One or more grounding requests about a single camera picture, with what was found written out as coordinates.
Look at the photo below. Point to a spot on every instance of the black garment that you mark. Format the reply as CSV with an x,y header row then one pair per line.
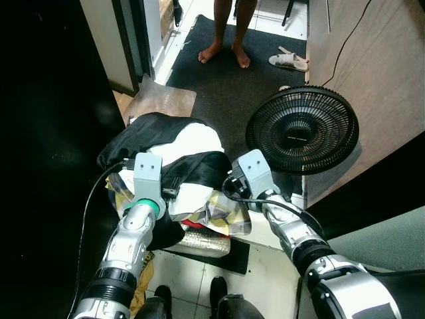
x,y
146,133
199,169

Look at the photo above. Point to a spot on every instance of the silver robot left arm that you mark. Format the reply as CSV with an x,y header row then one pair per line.
x,y
126,246

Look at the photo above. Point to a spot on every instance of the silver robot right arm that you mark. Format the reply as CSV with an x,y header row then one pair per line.
x,y
299,239

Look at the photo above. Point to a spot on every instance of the red cloth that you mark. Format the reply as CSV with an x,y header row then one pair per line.
x,y
196,222

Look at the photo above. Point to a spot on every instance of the white garment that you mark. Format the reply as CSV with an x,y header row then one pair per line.
x,y
196,139

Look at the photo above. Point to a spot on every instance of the beige woven laundry basket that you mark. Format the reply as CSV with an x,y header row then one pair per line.
x,y
199,242

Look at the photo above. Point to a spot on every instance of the small black mat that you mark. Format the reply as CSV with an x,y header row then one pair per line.
x,y
232,256

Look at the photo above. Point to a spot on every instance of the dark floor mat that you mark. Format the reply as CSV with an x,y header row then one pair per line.
x,y
226,86

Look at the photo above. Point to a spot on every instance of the black floor fan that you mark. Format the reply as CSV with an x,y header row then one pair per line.
x,y
302,109

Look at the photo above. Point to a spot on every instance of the brown flat board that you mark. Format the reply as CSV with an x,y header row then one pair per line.
x,y
163,100

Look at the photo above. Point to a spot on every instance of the black robot right foot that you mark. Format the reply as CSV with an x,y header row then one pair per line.
x,y
218,299

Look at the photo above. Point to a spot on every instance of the black robot foot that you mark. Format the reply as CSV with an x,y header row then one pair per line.
x,y
159,302
218,299

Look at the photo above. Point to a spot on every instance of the beige sandal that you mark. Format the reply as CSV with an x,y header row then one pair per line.
x,y
293,54
287,64

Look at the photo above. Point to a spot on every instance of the black robot left foot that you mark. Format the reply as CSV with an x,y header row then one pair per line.
x,y
159,302

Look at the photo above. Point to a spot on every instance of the person in dark shorts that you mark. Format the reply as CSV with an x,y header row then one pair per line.
x,y
222,26

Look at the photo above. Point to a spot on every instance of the grey appliance top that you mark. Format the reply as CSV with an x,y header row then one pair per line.
x,y
385,242

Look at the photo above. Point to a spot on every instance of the black chair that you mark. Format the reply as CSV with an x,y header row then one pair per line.
x,y
289,10

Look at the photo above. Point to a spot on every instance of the cardboard box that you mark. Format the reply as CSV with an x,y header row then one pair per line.
x,y
166,13

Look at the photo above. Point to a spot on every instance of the brown wooden cabinet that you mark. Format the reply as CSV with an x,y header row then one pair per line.
x,y
378,66

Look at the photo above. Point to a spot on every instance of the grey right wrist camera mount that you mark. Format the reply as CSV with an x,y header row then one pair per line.
x,y
255,171

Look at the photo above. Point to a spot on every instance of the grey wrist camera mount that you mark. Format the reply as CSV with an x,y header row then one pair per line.
x,y
255,171
147,173

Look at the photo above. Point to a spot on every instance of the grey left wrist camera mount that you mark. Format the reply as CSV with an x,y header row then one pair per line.
x,y
147,173

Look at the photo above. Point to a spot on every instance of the sliding door frame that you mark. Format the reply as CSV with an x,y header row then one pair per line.
x,y
103,40

